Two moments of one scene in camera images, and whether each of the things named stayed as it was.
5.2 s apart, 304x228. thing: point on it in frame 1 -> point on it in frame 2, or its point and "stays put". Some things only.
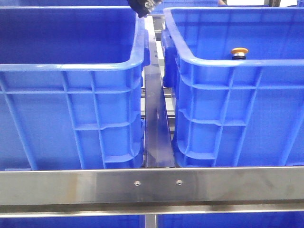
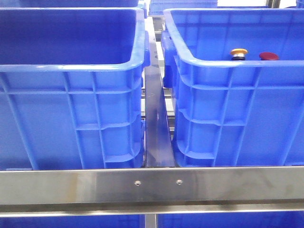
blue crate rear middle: [159, 5] stays put
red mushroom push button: [142, 7] -> [268, 56]
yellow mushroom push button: [239, 53] stays put
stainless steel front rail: [126, 192] stays put
